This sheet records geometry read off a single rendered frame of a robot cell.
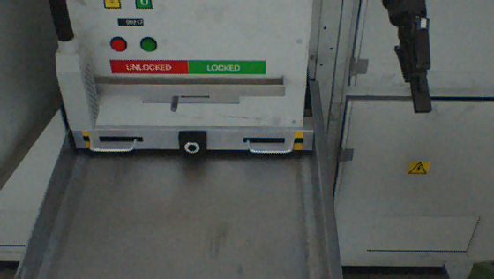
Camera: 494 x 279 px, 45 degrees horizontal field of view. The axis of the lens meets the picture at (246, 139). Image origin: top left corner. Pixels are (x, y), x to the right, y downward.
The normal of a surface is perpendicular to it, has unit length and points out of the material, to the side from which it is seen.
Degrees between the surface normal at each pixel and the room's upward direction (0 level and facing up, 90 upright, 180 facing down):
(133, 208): 0
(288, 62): 90
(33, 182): 90
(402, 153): 90
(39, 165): 90
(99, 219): 0
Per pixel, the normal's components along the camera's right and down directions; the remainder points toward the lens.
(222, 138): -0.01, 0.66
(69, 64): -0.01, 0.22
